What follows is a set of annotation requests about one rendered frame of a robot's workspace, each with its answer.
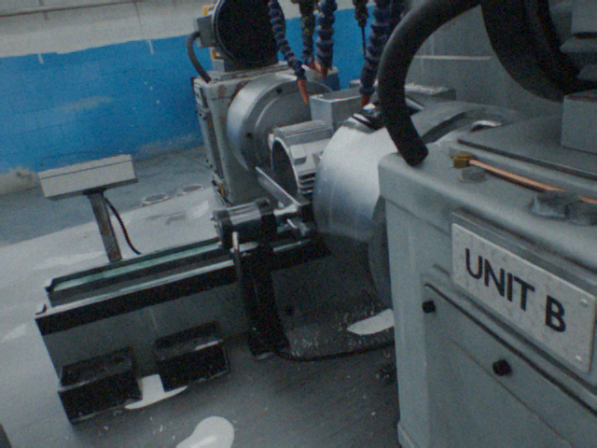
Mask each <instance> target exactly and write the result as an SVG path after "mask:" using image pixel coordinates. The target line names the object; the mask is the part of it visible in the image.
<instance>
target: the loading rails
mask: <svg viewBox="0 0 597 448"><path fill-rule="evenodd" d="M276 224H277V229H278V227H279V230H277V234H276V236H275V237H274V238H270V239H268V241H269V242H270V245H271V246H272V248H273V253H274V257H275V261H274V262H273V263H272V264H270V272H271V281H272V286H273V291H274V297H275V301H276V307H277V312H278V316H279V321H280V326H281V327H282V328H283V330H284V331H286V330H289V329H293V328H296V327H298V326H302V325H304V324H305V321H304V315H303V314H304V313H307V312H313V311H316V310H319V309H323V308H326V307H327V306H330V305H334V304H337V303H340V302H343V301H348V300H351V299H354V298H357V297H360V296H363V297H364V298H365V299H366V300H367V301H368V302H369V303H374V302H378V301H381V299H380V298H379V297H378V296H377V295H376V294H374V293H373V292H372V291H371V290H370V289H369V288H368V287H367V286H366V285H365V284H363V283H362V282H361V281H360V280H359V279H358V278H357V277H356V276H355V275H354V273H353V272H352V271H351V270H350V269H349V268H348V267H347V266H346V265H345V264H343V263H342V262H341V261H340V260H339V259H338V258H337V257H336V256H335V255H333V254H332V253H331V252H330V250H329V249H328V248H327V246H326V243H325V241H324V240H323V238H318V235H317V233H315V234H311V235H307V236H303V237H298V236H297V235H296V234H295V232H294V231H293V230H291V227H290V226H289V224H288V226H286V228H284V226H283V224H285V225H287V220H286V221H282V222H278V223H276ZM281 224H282V226H281ZM289 227H290V228H289ZM281 229H282V231H281ZM315 236H316V237H315ZM306 238H307V239H308V240H310V239H311V238H312V239H311V241H310V242H308V240H307V239H306ZM316 238H317V239H316ZM299 239H300V244H299ZM305 239H306V240H305ZM291 240H292V241H291ZM303 240H304V242H303ZM217 242H218V239H216V240H215V239H214V236H209V237H206V238H202V239H199V240H195V241H191V242H187V243H183V244H181V245H174V246H170V247H166V248H162V249H159V250H155V251H152V252H148V253H145V254H142V255H138V256H130V257H127V258H124V259H117V260H113V261H109V262H106V263H102V264H98V265H94V266H91V267H88V268H84V269H80V270H77V271H73V272H70V273H63V274H60V275H56V276H52V277H49V278H48V280H47V281H46V284H45V285H44V289H45V290H46V292H47V296H48V298H49V302H50V305H51V307H52V308H51V309H48V310H47V306H46V304H45V303H40V304H38V305H37V307H36V310H35V317H34V320H35V323H36V325H37V328H38V330H39V332H40V335H41V337H42V340H43V342H44V345H45V346H46V348H47V350H48V353H49V357H50V359H51V362H52V364H53V366H54V369H55V371H56V373H57V375H58V377H59V379H60V376H61V368H62V366H65V365H68V364H72V363H75V362H78V361H81V360H84V359H88V358H91V357H96V356H100V355H103V354H106V353H109V352H112V351H115V350H118V349H121V348H123V347H126V346H132V349H133V352H134V354H135V358H136V361H137V364H138V365H140V364H144V363H147V362H149V361H152V360H154V352H153V342H154V341H155V340H156V339H158V338H159V337H163V336H166V335H169V334H173V333H176V332H180V331H183V330H185V329H190V328H193V327H197V326H199V325H202V324H206V323H209V322H212V321H217V323H218V326H219V328H220V331H221V333H222V336H223V339H225V338H228V337H231V336H234V335H237V334H241V333H243V332H246V331H248V330H250V325H249V323H248V320H247V318H246V315H245V312H244V309H243V303H242V298H241V289H240V284H239V279H238V274H237V273H236V272H235V270H234V268H233V266H232V264H231V262H230V260H229V254H228V250H226V251H224V250H223V249H221V247H218V246H217ZM301 242H302V243H301ZM290 245H291V246H290Z"/></svg>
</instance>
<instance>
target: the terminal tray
mask: <svg viewBox="0 0 597 448"><path fill-rule="evenodd" d="M373 86H374V87H375V92H374V94H372V95H371V97H370V101H369V104H372V103H374V102H376V101H379V98H378V86H376V85H373ZM358 89H359V87H356V88H352V89H348V90H343V91H333V92H329V93H325V94H320V95H314V96H310V97H309V98H310V106H311V112H312V120H322V121H324V122H325V123H326V125H328V128H330V130H331V137H333V136H334V135H335V133H336V132H337V131H338V129H339V128H340V127H341V126H342V125H343V124H344V123H345V122H346V121H347V120H348V119H349V118H350V117H351V116H352V115H354V113H355V112H357V111H359V110H361V94H360V93H359V91H358Z"/></svg>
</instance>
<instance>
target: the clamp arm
mask: <svg viewBox="0 0 597 448"><path fill-rule="evenodd" d="M256 169H257V179H258V182H259V183H260V184H261V185H262V186H263V187H264V188H265V189H266V190H268V191H269V192H270V194H271V195H272V196H273V197H274V198H276V199H277V200H278V201H279V202H280V203H281V204H282V205H283V206H287V205H290V204H291V205H290V207H291V208H292V207H295V206H296V207H297V209H296V208H295V209H292V213H293V215H295V214H298V215H297V216H294V217H293V219H294V218H295V219H296V220H298V221H299V222H300V223H301V224H304V223H308V222H312V221H313V213H312V203H311V202H310V201H309V200H308V199H307V198H304V197H303V196H302V195H300V194H299V191H298V190H295V189H294V188H293V187H291V186H290V185H289V184H288V183H286V182H285V181H284V180H283V179H282V178H281V177H280V176H278V175H277V174H276V173H274V172H273V170H272V169H270V168H268V167H267V166H266V165H264V166H260V167H257V168H256Z"/></svg>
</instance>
